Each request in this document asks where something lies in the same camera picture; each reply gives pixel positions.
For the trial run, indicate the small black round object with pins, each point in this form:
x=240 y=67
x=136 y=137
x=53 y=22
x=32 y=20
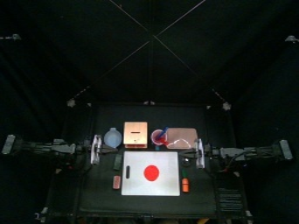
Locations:
x=185 y=162

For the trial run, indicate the orange toy carrot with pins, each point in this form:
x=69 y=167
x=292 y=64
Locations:
x=184 y=184

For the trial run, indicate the white cutting board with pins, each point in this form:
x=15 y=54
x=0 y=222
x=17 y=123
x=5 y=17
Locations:
x=163 y=183

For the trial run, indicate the reddish brown toy block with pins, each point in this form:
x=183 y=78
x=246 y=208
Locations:
x=116 y=182

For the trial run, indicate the clear pink plastic container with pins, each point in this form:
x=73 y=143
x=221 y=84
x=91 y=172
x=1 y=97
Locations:
x=181 y=138

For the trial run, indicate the dark green toy block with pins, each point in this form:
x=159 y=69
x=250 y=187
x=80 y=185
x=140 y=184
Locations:
x=117 y=162

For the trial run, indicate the pink plastic cup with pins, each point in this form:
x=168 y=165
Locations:
x=156 y=137

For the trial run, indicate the wooden box with slot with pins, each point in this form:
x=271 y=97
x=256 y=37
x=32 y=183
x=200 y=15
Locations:
x=135 y=134

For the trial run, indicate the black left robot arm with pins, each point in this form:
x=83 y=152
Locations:
x=47 y=147

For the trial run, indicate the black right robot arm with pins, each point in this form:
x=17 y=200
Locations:
x=252 y=152

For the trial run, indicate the light blue bowl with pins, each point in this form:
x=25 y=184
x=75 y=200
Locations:
x=112 y=138

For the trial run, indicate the red round toy slice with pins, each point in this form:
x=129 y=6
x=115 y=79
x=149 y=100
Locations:
x=151 y=173

